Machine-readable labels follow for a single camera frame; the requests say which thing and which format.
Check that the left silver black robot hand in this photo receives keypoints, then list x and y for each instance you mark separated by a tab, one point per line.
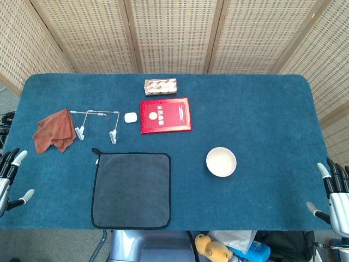
5	188

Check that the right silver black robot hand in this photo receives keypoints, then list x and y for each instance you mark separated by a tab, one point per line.
339	207

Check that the grey and blue towel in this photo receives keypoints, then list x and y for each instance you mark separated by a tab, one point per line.
132	191

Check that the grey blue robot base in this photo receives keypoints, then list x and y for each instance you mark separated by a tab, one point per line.
147	245

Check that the rust brown cloth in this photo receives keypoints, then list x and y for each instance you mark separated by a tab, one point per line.
56	128

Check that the black bag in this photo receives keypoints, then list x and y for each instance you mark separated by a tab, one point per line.
289	245

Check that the blue plastic package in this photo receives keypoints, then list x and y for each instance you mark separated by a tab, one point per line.
257	252

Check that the white plastic bag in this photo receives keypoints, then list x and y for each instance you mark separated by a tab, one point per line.
234	240

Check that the white bowl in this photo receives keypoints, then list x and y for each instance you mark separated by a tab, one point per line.
221	162

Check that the yellow plush toy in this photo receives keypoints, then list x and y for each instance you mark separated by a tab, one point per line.
211	248

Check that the white earbuds case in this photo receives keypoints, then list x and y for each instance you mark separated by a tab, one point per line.
130	117

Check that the red certificate folder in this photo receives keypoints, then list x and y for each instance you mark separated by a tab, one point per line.
165	116

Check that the gold red patterned box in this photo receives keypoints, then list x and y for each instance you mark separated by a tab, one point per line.
160	87

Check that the woven bamboo folding screen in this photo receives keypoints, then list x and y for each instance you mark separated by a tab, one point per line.
174	35

